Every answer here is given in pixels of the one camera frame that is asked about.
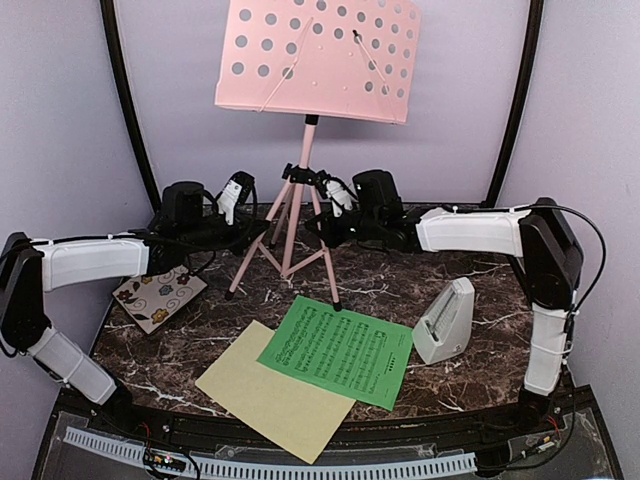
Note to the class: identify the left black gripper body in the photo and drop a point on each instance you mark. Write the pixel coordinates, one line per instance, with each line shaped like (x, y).
(235, 244)

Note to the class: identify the small circuit board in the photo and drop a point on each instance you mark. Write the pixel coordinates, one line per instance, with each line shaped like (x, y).
(163, 462)

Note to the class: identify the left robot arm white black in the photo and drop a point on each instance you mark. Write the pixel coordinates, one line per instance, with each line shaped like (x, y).
(189, 220)

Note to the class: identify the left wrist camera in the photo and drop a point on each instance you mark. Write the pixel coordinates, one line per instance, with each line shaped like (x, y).
(235, 192)

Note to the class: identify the white metronome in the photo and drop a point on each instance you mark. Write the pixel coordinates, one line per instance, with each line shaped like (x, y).
(444, 329)

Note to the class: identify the left black frame post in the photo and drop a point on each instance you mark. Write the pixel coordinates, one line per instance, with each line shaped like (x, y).
(126, 101)

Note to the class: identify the right black frame post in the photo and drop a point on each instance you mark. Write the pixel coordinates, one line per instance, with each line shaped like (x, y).
(521, 89)

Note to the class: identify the floral square tile coaster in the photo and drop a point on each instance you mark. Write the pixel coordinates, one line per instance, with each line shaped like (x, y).
(151, 301)

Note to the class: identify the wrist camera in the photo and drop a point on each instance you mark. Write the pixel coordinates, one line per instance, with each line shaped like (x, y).
(336, 191)
(235, 192)

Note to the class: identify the black front rail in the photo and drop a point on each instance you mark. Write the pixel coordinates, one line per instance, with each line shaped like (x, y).
(301, 430)

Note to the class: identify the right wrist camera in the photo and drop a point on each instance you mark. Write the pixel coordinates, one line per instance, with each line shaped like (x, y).
(336, 191)

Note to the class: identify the pink perforated music stand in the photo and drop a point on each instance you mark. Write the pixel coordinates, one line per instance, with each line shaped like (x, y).
(343, 59)

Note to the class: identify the grey slotted cable duct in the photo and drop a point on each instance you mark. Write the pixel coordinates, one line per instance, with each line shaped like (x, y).
(130, 453)

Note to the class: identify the black frame post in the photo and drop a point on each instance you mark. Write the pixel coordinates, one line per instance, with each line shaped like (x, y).
(521, 89)
(126, 101)

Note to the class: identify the yellow paper sheet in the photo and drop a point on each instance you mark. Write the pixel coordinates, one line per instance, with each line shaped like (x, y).
(237, 380)

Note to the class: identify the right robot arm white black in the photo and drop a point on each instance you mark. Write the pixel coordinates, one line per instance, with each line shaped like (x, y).
(537, 236)

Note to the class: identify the green sheet music page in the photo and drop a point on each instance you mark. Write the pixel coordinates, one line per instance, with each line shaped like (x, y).
(344, 352)

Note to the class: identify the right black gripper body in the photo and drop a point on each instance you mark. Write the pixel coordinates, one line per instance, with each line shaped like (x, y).
(337, 236)

